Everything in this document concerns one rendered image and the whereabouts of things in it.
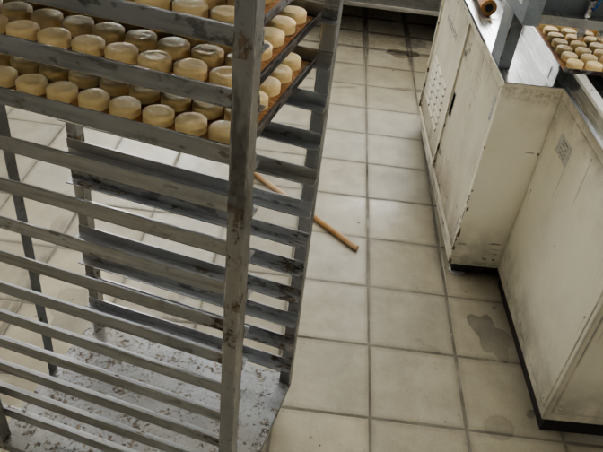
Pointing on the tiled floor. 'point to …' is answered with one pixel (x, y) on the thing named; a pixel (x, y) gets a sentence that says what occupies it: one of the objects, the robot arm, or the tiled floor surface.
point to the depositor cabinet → (482, 133)
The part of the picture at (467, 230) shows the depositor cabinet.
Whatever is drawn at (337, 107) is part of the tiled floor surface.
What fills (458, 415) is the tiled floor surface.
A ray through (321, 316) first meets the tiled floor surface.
